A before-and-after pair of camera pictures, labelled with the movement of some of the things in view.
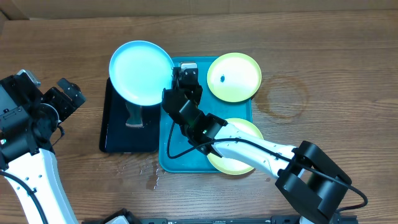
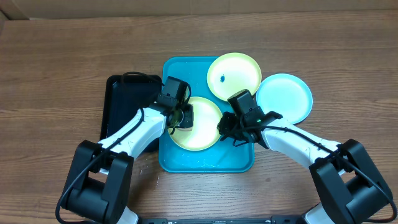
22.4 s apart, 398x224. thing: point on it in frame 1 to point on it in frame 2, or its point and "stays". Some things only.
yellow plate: [229, 166] to [204, 134]
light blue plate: [139, 72] to [288, 95]
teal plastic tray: [196, 160] stays
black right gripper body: [198, 97] to [232, 127]
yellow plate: [234, 77] stays
